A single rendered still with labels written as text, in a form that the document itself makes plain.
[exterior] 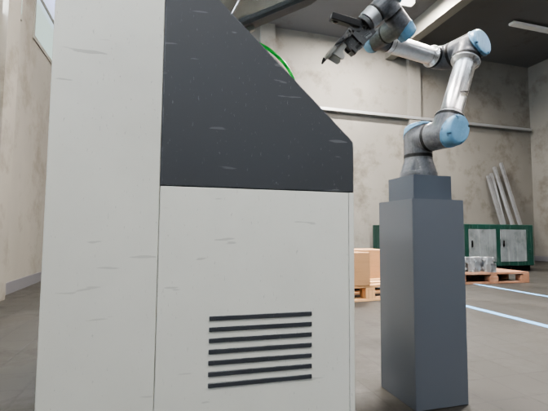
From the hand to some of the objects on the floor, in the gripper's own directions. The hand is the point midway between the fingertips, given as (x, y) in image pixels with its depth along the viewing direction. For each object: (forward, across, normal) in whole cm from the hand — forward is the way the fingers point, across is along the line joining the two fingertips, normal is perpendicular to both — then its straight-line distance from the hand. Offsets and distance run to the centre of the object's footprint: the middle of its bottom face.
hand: (324, 58), depth 142 cm
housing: (+153, +3, -36) cm, 158 cm away
